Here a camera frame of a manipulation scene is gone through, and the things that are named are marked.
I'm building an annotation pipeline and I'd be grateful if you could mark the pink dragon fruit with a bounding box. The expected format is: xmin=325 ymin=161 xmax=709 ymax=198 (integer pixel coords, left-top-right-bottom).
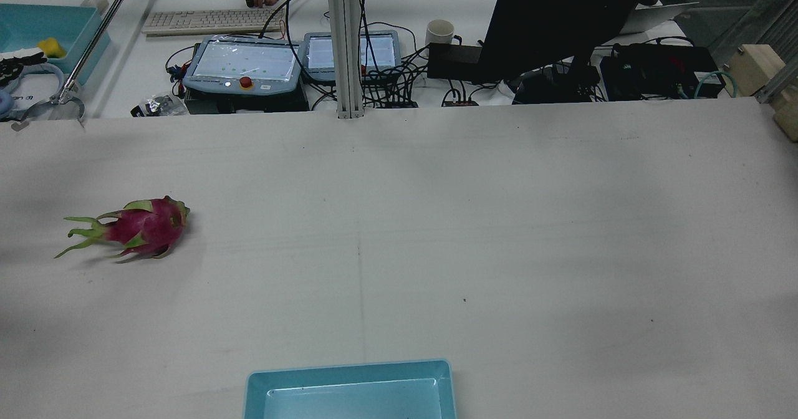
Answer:
xmin=54 ymin=196 xmax=191 ymax=262

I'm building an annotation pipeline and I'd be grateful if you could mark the grey teach pendant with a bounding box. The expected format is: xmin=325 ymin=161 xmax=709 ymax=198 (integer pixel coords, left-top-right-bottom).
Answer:
xmin=302 ymin=29 xmax=401 ymax=82

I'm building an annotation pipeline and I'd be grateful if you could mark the white ceramic mug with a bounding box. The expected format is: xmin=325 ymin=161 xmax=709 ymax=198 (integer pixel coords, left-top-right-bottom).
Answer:
xmin=425 ymin=19 xmax=455 ymax=48

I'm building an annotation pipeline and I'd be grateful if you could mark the teach pendant with red button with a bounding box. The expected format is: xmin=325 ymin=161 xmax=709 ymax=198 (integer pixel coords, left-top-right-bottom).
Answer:
xmin=182 ymin=35 xmax=304 ymax=97

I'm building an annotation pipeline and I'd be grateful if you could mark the light blue plastic bin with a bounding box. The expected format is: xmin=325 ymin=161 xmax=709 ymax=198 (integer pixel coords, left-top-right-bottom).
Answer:
xmin=244 ymin=359 xmax=458 ymax=419

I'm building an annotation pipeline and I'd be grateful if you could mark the black computer monitor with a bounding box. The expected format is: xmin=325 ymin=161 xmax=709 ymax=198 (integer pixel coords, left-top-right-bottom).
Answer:
xmin=479 ymin=0 xmax=675 ymax=86

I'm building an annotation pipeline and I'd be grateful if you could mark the small plastic bag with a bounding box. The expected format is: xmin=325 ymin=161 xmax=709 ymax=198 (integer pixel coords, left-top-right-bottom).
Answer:
xmin=130 ymin=94 xmax=189 ymax=118

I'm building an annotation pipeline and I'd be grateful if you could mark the beige computer keyboard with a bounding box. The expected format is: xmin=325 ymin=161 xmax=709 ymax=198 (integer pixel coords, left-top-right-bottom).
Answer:
xmin=142 ymin=8 xmax=285 ymax=37

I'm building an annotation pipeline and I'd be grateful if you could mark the black electronics box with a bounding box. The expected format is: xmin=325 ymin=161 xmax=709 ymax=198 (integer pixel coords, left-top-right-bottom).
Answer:
xmin=600 ymin=43 xmax=726 ymax=102

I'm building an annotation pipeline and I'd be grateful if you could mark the metal rod stand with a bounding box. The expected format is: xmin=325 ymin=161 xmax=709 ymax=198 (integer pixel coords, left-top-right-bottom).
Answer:
xmin=11 ymin=0 xmax=142 ymax=132

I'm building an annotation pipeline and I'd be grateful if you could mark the light blue storage tray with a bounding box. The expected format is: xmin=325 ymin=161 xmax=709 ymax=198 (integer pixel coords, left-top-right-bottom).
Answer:
xmin=0 ymin=3 xmax=112 ymax=87

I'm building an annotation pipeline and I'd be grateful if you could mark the black cable bundle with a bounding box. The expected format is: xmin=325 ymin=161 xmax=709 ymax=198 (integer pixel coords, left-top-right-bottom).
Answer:
xmin=309 ymin=22 xmax=481 ymax=109

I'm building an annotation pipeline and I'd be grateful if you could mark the aluminium profile post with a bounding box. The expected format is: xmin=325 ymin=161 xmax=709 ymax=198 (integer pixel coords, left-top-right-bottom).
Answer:
xmin=325 ymin=0 xmax=365 ymax=120

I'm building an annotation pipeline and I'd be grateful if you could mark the teal cable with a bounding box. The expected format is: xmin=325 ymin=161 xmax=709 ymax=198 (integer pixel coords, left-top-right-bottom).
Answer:
xmin=678 ymin=70 xmax=738 ymax=100

